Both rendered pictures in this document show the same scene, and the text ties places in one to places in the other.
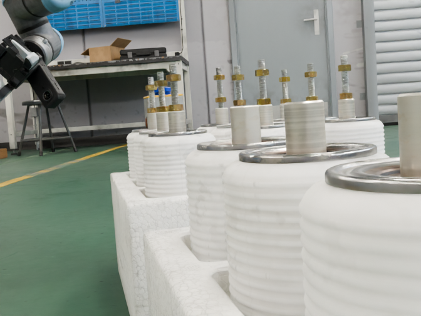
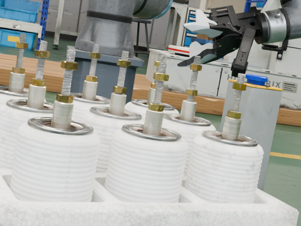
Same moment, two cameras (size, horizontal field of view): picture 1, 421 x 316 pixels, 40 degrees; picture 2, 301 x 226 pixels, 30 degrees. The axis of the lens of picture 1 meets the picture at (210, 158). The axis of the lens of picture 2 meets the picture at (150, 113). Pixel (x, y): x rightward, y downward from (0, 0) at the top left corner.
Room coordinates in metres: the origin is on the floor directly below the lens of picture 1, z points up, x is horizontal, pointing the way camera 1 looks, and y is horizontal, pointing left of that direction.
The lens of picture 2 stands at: (0.72, -0.83, 0.38)
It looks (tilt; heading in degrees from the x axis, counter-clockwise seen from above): 8 degrees down; 75
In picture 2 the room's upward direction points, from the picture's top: 9 degrees clockwise
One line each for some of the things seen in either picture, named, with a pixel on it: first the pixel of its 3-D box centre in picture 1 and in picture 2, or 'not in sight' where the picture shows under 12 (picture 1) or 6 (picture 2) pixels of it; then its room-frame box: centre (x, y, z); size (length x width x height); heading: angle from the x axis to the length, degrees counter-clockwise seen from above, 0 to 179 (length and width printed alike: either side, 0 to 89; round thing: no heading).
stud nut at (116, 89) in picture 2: (239, 102); (119, 89); (0.88, -0.05, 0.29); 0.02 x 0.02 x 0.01; 9
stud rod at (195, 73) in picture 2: (220, 89); (193, 80); (1.00, -0.02, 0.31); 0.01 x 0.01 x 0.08
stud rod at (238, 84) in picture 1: (239, 91); (121, 77); (0.88, -0.05, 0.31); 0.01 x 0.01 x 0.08
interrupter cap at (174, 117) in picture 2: (222, 125); (186, 120); (1.00, -0.02, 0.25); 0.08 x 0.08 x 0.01
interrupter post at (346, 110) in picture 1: (346, 111); (62, 115); (0.79, -0.19, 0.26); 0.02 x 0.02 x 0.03
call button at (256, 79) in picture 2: (162, 92); (255, 80); (1.15, 0.09, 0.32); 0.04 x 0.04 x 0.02
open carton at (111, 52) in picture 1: (106, 52); not in sight; (5.50, 0.90, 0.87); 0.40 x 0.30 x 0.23; 72
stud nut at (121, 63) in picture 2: (237, 77); (123, 63); (0.88, -0.05, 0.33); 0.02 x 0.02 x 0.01; 9
